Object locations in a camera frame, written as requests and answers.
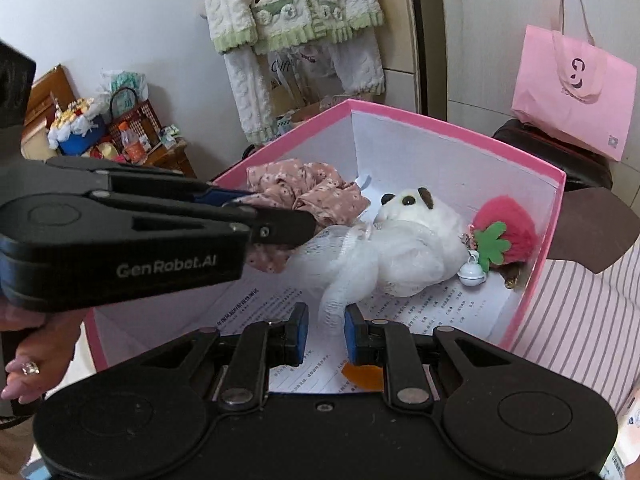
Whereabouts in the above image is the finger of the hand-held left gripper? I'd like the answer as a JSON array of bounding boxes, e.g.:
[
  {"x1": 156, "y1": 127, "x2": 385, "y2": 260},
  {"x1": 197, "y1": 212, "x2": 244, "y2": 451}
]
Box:
[
  {"x1": 91, "y1": 190, "x2": 319, "y2": 248},
  {"x1": 46, "y1": 156, "x2": 258, "y2": 208}
]

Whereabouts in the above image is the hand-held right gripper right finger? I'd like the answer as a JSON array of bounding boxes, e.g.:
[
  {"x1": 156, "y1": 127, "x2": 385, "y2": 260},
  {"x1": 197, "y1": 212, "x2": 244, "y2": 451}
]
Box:
[{"x1": 344, "y1": 305, "x2": 506, "y2": 408}]

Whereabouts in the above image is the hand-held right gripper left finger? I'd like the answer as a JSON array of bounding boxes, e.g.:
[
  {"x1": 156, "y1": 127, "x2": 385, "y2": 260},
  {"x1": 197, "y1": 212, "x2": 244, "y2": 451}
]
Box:
[{"x1": 142, "y1": 302, "x2": 311, "y2": 408}]

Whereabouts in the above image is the orange ball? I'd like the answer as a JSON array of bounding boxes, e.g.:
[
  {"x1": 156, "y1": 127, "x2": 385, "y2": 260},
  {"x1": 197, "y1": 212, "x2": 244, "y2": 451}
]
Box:
[{"x1": 341, "y1": 364, "x2": 383, "y2": 391}]

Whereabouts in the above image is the pink floral scrunchie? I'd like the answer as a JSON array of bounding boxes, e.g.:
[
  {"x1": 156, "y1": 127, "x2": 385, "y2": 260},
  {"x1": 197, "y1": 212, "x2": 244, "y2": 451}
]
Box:
[{"x1": 242, "y1": 160, "x2": 371, "y2": 273}]

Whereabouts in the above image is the white mesh bath pouf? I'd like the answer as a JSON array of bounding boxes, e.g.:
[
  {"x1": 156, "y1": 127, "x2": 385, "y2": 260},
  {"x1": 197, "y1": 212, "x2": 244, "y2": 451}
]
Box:
[{"x1": 285, "y1": 222, "x2": 386, "y2": 341}]

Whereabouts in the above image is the white panda plush toy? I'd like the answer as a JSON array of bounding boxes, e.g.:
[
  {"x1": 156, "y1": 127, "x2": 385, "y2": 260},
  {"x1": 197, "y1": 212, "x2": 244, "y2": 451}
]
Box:
[{"x1": 372, "y1": 187, "x2": 468, "y2": 301}]

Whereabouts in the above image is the white bell charm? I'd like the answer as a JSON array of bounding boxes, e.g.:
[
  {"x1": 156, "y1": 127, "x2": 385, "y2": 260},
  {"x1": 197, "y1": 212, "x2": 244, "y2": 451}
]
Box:
[{"x1": 457, "y1": 232, "x2": 486, "y2": 288}]

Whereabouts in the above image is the pink cardboard box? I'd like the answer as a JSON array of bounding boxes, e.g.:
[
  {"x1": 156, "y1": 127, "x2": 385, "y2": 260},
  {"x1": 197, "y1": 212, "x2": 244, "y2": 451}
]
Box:
[{"x1": 85, "y1": 99, "x2": 567, "y2": 396}]

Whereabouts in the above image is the small brown soft item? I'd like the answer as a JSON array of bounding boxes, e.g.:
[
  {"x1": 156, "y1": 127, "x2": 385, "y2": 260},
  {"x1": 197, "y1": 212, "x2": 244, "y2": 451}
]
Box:
[{"x1": 500, "y1": 265, "x2": 526, "y2": 291}]

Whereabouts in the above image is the pink strawberry plush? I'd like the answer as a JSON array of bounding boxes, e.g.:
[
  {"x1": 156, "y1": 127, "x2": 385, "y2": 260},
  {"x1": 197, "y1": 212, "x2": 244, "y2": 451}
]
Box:
[{"x1": 470, "y1": 194, "x2": 540, "y2": 273}]

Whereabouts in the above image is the person's left hand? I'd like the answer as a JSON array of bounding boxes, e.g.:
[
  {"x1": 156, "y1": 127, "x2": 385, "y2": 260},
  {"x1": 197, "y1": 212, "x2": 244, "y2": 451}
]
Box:
[{"x1": 0, "y1": 302, "x2": 84, "y2": 404}]

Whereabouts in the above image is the printed paper sheet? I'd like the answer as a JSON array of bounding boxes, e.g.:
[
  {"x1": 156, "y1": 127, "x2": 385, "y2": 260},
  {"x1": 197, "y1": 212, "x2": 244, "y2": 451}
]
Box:
[{"x1": 200, "y1": 270, "x2": 526, "y2": 396}]

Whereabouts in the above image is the orange label bottle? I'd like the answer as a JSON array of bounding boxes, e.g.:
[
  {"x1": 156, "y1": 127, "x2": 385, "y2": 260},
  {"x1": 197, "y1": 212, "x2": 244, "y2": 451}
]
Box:
[{"x1": 120, "y1": 127, "x2": 147, "y2": 163}]

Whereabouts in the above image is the red woven basket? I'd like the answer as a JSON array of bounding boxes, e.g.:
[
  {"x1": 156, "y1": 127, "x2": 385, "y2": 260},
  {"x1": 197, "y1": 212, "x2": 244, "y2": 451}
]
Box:
[{"x1": 107, "y1": 86, "x2": 161, "y2": 153}]

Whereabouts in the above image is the blue flower basket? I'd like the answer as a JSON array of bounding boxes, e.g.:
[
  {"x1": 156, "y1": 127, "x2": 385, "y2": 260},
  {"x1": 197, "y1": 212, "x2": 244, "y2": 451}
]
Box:
[{"x1": 47, "y1": 97, "x2": 108, "y2": 157}]

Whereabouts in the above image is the white plastic bag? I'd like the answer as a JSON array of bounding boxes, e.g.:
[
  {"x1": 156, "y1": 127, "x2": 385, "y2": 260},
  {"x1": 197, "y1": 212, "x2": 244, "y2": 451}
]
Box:
[{"x1": 100, "y1": 69, "x2": 150, "y2": 106}]

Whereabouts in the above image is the white fleece robe green trim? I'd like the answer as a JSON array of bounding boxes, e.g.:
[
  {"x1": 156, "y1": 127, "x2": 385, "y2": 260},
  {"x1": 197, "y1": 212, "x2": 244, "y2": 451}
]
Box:
[{"x1": 200, "y1": 0, "x2": 387, "y2": 146}]

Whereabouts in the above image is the wooden nightstand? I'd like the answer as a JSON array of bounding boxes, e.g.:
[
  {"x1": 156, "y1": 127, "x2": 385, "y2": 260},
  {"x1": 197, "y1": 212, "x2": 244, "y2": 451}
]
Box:
[{"x1": 22, "y1": 64, "x2": 197, "y2": 178}]

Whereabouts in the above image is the light wood cabinet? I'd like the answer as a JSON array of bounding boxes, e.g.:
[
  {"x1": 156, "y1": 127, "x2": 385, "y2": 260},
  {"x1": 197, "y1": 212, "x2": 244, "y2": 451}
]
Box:
[{"x1": 382, "y1": 0, "x2": 421, "y2": 111}]

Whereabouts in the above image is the black stool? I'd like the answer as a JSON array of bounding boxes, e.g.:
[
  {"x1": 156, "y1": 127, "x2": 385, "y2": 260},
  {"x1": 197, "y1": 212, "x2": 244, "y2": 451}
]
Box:
[{"x1": 492, "y1": 119, "x2": 615, "y2": 192}]

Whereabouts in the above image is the grey wooden wardrobe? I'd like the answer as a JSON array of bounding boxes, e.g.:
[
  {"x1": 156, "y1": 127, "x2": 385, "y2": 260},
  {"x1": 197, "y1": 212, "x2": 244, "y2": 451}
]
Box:
[{"x1": 440, "y1": 0, "x2": 640, "y2": 171}]

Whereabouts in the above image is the pink tote bag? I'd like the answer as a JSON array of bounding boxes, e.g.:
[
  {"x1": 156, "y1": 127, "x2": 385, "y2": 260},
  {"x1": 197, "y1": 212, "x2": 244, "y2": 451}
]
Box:
[{"x1": 511, "y1": 0, "x2": 638, "y2": 162}]

